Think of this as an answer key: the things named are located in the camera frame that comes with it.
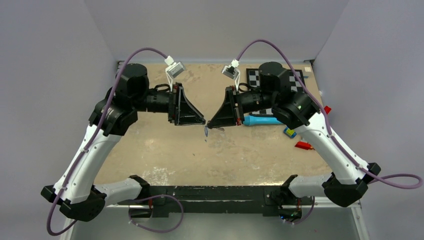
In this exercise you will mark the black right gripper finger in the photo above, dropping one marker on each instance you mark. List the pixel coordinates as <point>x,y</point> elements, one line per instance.
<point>225,107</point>
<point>221,121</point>

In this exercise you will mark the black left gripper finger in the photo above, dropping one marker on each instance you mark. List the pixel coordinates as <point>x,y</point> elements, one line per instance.
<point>188,120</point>
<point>185,106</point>

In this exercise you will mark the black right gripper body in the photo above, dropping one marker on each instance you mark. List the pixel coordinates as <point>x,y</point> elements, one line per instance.
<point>238,109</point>

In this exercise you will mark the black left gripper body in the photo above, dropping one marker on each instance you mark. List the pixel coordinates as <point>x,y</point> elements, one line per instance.
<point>173,102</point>

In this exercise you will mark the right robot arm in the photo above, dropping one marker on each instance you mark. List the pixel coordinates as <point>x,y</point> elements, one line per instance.
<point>350,175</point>

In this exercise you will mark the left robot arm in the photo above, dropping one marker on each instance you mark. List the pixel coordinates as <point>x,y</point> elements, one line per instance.
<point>76,194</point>

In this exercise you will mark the light blue plastic cylinder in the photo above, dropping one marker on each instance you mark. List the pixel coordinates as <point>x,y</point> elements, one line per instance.
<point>251,120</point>

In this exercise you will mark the black white chessboard mat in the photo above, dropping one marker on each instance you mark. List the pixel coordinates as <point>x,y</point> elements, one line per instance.
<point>253,79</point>

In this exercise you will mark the red triangular block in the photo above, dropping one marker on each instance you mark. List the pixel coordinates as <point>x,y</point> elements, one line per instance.
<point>304,145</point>

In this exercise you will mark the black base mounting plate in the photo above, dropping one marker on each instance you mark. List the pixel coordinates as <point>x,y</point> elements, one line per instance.
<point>267,200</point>

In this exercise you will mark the red green toy block stack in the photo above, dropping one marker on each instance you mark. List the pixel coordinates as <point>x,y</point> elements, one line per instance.
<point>327,109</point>

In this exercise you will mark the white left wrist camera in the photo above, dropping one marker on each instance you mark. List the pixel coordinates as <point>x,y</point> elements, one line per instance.
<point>173,69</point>

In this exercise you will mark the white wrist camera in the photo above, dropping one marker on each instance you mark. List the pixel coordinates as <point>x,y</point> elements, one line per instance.
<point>233,72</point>
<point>173,69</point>

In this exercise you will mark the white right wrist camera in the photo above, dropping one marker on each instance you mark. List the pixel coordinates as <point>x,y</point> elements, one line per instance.
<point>233,72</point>

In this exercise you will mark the aluminium frame rail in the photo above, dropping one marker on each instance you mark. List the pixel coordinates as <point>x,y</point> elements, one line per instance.
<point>323,220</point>

